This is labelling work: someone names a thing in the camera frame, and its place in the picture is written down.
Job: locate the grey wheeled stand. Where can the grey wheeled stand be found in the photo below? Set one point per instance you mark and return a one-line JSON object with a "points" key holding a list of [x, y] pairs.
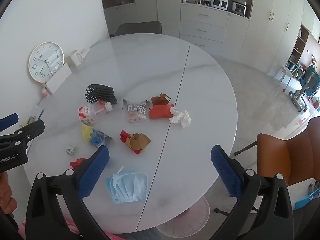
{"points": [[298, 97]]}

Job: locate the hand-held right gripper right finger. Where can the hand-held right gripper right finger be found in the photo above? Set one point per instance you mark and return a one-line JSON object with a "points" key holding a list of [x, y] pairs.
{"points": [[225, 172]]}

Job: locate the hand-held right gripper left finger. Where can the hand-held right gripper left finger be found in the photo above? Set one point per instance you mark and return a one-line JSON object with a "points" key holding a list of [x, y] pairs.
{"points": [[96, 170]]}

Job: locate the round white wall clock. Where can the round white wall clock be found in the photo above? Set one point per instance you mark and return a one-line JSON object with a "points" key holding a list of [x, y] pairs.
{"points": [[45, 62]]}

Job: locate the white cupboard with niche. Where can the white cupboard with niche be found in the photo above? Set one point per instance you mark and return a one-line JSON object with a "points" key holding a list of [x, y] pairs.
{"points": [[145, 0]]}

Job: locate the orange chair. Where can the orange chair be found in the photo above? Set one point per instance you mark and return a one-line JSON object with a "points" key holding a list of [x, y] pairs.
{"points": [[280, 155]]}

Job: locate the blue child seat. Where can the blue child seat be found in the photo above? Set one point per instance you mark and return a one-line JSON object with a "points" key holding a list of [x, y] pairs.
{"points": [[311, 80]]}

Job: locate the clear wrapper with grey print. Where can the clear wrapper with grey print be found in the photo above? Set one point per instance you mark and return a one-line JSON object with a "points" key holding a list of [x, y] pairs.
{"points": [[136, 108]]}

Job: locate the red and tan paper wrapper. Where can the red and tan paper wrapper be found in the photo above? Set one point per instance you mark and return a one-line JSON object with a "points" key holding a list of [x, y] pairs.
{"points": [[137, 142]]}

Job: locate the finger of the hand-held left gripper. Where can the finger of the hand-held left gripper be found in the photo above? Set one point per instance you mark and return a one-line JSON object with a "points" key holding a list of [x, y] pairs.
{"points": [[8, 122], [30, 131]]}

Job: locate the white tissue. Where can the white tissue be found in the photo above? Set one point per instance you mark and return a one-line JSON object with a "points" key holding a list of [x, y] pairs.
{"points": [[182, 118]]}

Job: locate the dark pen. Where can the dark pen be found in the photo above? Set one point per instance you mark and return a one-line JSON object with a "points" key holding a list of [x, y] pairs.
{"points": [[41, 114]]}

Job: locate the black foam fruit net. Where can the black foam fruit net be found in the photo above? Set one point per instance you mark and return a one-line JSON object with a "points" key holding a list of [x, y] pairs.
{"points": [[100, 92]]}

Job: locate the white mug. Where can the white mug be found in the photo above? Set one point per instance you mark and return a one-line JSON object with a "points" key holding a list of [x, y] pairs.
{"points": [[74, 58]]}

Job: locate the white stool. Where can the white stool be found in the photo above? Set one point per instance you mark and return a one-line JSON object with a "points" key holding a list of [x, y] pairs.
{"points": [[283, 75]]}

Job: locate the tall white wardrobe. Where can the tall white wardrobe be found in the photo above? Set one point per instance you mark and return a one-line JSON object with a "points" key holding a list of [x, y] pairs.
{"points": [[270, 35]]}

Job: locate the open bookshelf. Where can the open bookshelf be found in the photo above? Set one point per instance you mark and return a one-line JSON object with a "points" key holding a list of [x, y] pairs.
{"points": [[297, 55]]}

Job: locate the clear red printed plastic bag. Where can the clear red printed plastic bag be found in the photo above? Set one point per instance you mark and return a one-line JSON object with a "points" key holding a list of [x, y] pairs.
{"points": [[87, 115]]}

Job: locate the small pink-capped bottle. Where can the small pink-capped bottle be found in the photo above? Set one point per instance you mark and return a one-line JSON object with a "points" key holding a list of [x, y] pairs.
{"points": [[45, 92]]}

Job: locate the white rectangular box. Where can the white rectangular box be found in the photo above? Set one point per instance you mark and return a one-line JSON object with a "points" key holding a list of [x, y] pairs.
{"points": [[58, 78]]}

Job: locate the blue face mask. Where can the blue face mask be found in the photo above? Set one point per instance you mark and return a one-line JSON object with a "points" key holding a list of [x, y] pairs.
{"points": [[130, 187]]}

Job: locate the white dish rack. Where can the white dish rack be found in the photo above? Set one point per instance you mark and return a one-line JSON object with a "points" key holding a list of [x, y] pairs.
{"points": [[201, 2]]}

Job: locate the red paper carton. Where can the red paper carton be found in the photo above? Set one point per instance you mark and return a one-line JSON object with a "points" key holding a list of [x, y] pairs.
{"points": [[160, 111]]}

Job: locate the blue foil wrapper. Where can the blue foil wrapper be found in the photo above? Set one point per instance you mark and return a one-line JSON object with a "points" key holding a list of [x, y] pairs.
{"points": [[100, 137]]}

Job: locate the silver countertop appliance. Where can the silver countertop appliance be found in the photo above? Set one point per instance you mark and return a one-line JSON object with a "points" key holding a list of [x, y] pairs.
{"points": [[238, 8]]}

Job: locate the white countertop appliance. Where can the white countertop appliance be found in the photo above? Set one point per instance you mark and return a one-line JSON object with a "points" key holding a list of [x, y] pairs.
{"points": [[220, 1]]}

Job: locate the person's left hand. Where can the person's left hand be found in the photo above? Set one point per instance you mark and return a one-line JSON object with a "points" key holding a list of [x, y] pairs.
{"points": [[4, 192]]}

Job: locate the white drawer cabinet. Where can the white drawer cabinet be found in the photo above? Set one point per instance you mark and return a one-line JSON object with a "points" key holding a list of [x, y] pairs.
{"points": [[202, 27]]}

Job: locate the pink waste bin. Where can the pink waste bin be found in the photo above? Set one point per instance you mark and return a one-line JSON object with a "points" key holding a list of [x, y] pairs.
{"points": [[185, 217]]}

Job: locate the yellow wrapper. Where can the yellow wrapper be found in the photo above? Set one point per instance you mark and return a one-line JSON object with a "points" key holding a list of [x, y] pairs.
{"points": [[87, 132]]}

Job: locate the small white paper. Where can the small white paper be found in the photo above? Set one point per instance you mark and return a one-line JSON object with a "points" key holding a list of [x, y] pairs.
{"points": [[70, 150]]}

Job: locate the grey chair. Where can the grey chair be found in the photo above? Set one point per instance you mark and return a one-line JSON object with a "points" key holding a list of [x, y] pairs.
{"points": [[137, 28]]}

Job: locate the brown wrapper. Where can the brown wrapper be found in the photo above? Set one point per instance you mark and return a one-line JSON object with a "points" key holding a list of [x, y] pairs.
{"points": [[158, 100]]}

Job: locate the red wrapper scrap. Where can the red wrapper scrap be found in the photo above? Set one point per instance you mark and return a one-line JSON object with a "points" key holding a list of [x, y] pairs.
{"points": [[76, 163]]}

